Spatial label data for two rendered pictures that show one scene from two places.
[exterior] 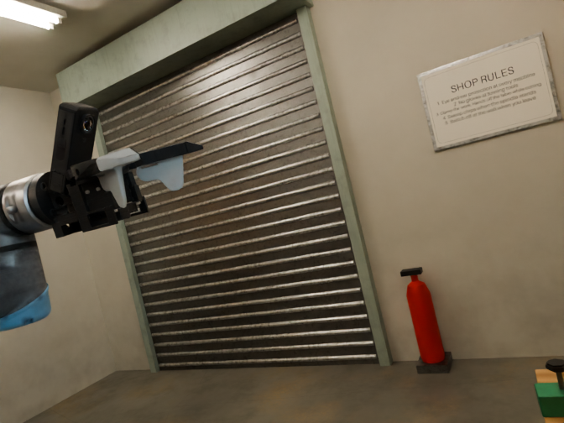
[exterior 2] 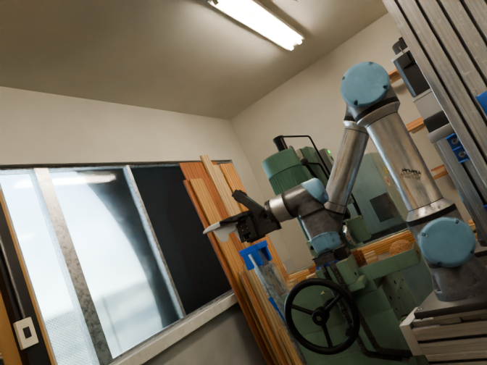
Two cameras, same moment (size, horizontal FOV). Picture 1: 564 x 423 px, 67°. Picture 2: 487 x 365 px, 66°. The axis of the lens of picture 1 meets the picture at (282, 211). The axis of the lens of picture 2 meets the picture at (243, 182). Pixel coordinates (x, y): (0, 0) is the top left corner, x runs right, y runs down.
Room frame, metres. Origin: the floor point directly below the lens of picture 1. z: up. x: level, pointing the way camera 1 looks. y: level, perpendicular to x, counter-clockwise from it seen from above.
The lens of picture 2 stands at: (1.63, 0.27, 1.15)
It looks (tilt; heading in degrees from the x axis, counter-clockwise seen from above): 10 degrees up; 181
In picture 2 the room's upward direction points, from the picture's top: 24 degrees counter-clockwise
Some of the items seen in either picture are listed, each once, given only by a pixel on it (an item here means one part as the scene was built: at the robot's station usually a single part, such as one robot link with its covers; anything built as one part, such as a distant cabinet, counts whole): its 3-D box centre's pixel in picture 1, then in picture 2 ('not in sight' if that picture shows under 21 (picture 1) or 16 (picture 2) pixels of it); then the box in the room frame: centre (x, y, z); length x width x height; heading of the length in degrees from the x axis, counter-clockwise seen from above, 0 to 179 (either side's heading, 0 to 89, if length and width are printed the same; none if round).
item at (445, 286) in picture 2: not in sight; (456, 271); (0.55, 0.68, 0.87); 0.15 x 0.15 x 0.10
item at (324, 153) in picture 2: not in sight; (327, 163); (-0.41, 0.69, 1.40); 0.10 x 0.06 x 0.16; 157
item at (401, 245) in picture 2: not in sight; (398, 245); (0.04, 0.71, 0.92); 0.14 x 0.09 x 0.04; 157
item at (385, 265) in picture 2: not in sight; (347, 277); (-0.04, 0.48, 0.87); 0.61 x 0.30 x 0.06; 67
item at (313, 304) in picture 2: not in sight; (335, 292); (-0.12, 0.41, 0.82); 0.40 x 0.21 x 0.04; 67
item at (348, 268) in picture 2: not in sight; (338, 272); (0.04, 0.44, 0.91); 0.15 x 0.14 x 0.09; 67
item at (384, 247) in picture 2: not in sight; (352, 258); (-0.13, 0.54, 0.92); 0.67 x 0.02 x 0.04; 67
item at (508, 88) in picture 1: (484, 95); not in sight; (2.33, -1.23, 1.48); 0.64 x 0.02 x 0.46; 62
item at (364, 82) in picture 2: not in sight; (403, 161); (0.67, 0.64, 1.19); 0.15 x 0.12 x 0.55; 163
